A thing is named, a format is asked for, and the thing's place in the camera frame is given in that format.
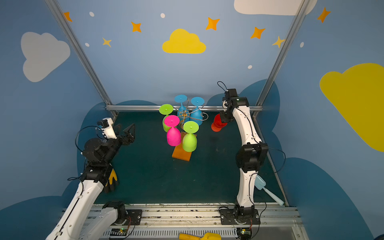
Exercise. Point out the yellow black work glove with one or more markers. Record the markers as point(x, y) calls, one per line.
point(112, 181)

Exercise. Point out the light blue scoop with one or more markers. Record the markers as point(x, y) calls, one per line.
point(260, 184)

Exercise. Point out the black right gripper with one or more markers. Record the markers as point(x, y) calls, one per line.
point(224, 115)

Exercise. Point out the left blue wine glass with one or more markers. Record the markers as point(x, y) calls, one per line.
point(181, 99)

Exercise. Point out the pink wine glass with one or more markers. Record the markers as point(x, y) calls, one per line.
point(173, 134)

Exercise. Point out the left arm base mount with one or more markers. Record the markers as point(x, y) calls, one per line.
point(123, 216)

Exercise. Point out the aluminium front base rails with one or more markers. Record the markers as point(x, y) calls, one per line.
point(160, 221)

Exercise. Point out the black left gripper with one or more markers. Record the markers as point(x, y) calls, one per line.
point(120, 135)

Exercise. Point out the aluminium left corner post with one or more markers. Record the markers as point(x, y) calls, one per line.
point(64, 24)

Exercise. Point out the orange wooden rack base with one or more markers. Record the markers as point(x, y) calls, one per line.
point(180, 154)

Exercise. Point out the aluminium corner post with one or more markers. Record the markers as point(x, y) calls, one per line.
point(64, 24)
point(290, 37)

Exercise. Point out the blue wine glass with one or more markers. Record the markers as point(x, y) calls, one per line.
point(181, 99)
point(196, 114)

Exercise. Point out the gold wire glass rack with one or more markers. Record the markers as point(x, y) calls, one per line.
point(186, 116)

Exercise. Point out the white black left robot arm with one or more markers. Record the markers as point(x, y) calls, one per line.
point(98, 176)

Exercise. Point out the right blue wine glass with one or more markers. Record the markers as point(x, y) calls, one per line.
point(196, 114)

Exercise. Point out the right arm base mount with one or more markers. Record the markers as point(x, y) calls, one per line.
point(239, 216)

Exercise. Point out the green wine glass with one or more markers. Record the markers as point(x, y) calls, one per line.
point(190, 140)
point(166, 110)

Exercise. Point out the red wine glass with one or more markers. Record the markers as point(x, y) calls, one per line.
point(217, 124)

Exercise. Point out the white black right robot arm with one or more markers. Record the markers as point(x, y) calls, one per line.
point(250, 156)

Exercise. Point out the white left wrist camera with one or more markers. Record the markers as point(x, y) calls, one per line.
point(106, 125)

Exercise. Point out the aluminium right corner post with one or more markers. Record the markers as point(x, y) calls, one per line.
point(290, 37)

